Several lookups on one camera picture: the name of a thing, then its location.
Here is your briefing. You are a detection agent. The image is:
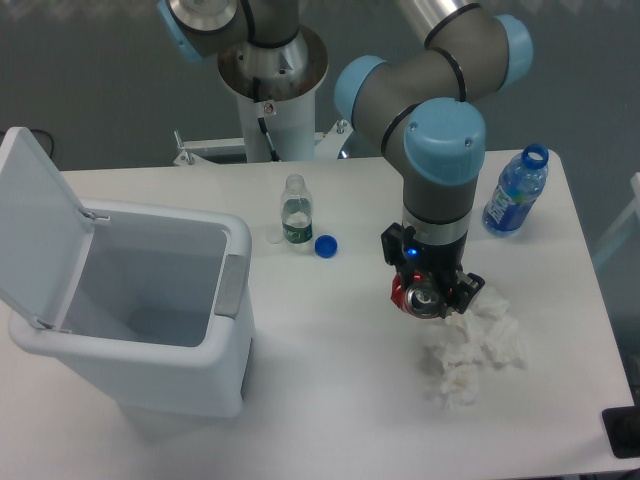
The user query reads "black device at edge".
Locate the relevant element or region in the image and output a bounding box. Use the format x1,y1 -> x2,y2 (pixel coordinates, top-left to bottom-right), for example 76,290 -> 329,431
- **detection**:
602,406 -> 639,459

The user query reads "red soda can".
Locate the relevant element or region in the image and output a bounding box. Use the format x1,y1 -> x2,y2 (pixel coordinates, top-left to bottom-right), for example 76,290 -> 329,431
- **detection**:
390,275 -> 444,319

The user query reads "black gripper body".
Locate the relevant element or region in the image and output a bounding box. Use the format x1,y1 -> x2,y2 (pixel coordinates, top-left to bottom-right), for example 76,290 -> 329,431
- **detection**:
381,223 -> 465,284

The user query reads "blue bottle cap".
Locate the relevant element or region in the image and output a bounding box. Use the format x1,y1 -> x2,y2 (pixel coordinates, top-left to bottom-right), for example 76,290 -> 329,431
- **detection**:
314,234 -> 338,259

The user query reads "white trash can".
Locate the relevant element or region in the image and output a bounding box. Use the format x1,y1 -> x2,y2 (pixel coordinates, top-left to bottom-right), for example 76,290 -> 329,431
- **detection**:
1,127 -> 254,418

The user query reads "clear green label bottle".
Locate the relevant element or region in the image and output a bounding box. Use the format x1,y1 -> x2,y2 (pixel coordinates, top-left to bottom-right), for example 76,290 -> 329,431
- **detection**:
280,174 -> 313,252

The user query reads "white metal base frame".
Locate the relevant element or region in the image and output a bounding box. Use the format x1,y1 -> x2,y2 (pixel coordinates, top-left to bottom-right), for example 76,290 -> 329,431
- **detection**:
173,119 -> 355,166

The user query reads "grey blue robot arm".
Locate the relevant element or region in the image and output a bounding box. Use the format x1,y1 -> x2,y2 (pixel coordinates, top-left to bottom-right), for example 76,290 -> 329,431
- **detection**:
158,1 -> 533,318

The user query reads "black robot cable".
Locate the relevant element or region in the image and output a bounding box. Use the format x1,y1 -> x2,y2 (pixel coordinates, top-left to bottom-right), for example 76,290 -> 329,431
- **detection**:
252,77 -> 280,163

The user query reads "crumpled white tissue paper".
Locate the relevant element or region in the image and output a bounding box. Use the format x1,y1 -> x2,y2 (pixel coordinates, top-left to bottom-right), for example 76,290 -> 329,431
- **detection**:
423,286 -> 527,409

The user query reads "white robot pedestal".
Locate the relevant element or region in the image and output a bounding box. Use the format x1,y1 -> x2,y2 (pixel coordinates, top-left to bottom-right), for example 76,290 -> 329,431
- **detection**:
217,25 -> 328,163

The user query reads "white bottle cap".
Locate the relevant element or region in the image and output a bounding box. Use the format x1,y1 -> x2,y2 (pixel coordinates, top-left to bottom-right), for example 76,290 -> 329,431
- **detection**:
265,230 -> 283,245

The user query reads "blue plastic bottle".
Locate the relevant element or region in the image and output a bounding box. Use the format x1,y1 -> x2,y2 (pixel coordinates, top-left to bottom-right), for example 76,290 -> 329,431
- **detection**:
482,143 -> 549,237

